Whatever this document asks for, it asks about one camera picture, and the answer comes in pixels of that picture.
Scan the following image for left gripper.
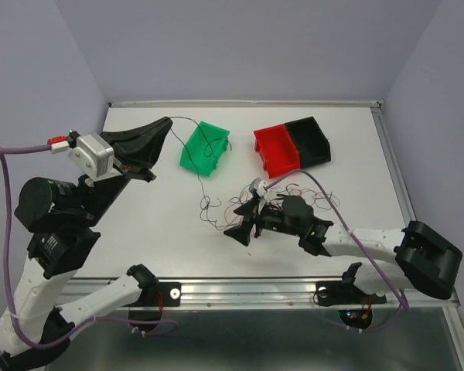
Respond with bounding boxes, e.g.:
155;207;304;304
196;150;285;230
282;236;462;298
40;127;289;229
81;114;179;222

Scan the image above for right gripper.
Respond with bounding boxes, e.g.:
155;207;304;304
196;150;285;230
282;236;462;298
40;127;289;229
223;195;303;246

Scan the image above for multicolour wire bundle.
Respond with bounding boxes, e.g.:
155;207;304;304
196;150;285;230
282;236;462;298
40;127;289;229
199;181;341;233

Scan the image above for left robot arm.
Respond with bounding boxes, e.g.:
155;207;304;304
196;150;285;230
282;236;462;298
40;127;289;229
0;117;172;370

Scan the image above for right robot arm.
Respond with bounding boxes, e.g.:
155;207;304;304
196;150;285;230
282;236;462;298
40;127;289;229
224;196;463;301

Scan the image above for green plastic bin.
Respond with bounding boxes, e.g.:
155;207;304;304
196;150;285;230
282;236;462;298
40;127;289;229
179;121;230;177

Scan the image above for red plastic bin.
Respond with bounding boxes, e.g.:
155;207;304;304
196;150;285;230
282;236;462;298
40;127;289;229
254;124;301;179

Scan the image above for black plastic bin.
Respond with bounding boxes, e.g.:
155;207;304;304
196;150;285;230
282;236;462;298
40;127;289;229
285;117;331;169

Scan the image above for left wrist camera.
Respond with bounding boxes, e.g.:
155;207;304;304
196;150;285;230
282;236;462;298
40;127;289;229
68;133;118;182

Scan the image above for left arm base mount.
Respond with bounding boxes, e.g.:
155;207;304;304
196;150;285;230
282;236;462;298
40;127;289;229
127;281;182;308

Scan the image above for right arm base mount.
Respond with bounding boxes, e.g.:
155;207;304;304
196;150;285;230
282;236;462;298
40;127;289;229
312;262;387;307

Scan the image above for aluminium front rail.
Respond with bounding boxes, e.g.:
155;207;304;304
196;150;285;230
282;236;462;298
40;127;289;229
57;277;460;311

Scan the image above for aluminium rail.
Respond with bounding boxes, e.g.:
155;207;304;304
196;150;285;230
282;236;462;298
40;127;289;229
108;100;384;108
57;277;460;311
370;107;436;276

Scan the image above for aluminium right side rail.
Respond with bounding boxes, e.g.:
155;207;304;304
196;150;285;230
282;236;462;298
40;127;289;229
370;107;436;276

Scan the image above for aluminium back rail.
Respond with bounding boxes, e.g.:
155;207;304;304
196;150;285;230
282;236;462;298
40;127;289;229
108;100;384;108

